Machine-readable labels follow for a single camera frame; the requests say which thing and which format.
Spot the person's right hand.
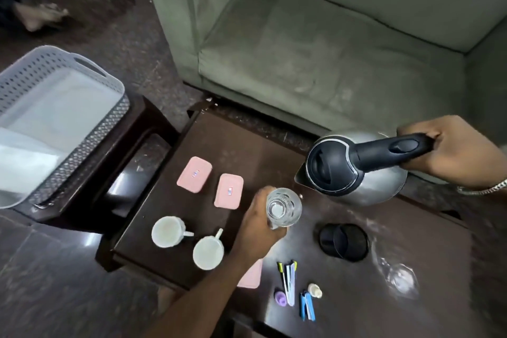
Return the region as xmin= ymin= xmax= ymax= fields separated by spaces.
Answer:
xmin=397 ymin=115 xmax=500 ymax=190

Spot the person's left hand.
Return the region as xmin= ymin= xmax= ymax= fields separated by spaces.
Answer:
xmin=233 ymin=186 xmax=288 ymax=266

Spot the clear drinking glass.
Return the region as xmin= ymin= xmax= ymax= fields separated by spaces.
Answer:
xmin=265 ymin=187 xmax=303 ymax=230
xmin=372 ymin=239 xmax=420 ymax=301

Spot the steel kettle with black handle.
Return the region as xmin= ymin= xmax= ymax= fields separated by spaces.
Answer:
xmin=294 ymin=130 xmax=435 ymax=207

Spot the person's left forearm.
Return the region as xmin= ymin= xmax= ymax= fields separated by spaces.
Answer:
xmin=143 ymin=248 xmax=256 ymax=338

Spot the white pen with yellow tip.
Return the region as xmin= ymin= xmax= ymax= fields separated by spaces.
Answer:
xmin=277 ymin=262 xmax=290 ymax=295

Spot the pink lidded box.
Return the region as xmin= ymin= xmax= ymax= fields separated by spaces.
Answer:
xmin=237 ymin=259 xmax=264 ymax=289
xmin=177 ymin=156 xmax=213 ymax=194
xmin=214 ymin=173 xmax=244 ymax=210

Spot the white pen with green tip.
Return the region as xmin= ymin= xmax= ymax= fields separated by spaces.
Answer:
xmin=287 ymin=260 xmax=298 ymax=307

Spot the black round kettle base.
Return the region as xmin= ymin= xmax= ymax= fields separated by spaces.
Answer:
xmin=318 ymin=223 xmax=370 ymax=263

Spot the white mug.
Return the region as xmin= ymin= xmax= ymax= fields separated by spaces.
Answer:
xmin=151 ymin=216 xmax=195 ymax=249
xmin=193 ymin=228 xmax=225 ymax=271

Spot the blue clothes peg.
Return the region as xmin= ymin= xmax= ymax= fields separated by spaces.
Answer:
xmin=299 ymin=291 xmax=316 ymax=322

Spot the green fabric sofa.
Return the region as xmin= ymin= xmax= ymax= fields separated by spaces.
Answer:
xmin=139 ymin=0 xmax=507 ymax=185

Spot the dark wooden side table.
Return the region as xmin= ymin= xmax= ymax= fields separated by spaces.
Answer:
xmin=16 ymin=92 xmax=180 ymax=233

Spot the grey perforated plastic basket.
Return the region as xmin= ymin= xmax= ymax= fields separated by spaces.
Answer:
xmin=0 ymin=45 xmax=130 ymax=209

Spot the silver wrist bracelet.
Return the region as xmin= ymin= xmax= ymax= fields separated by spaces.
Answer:
xmin=456 ymin=179 xmax=507 ymax=196

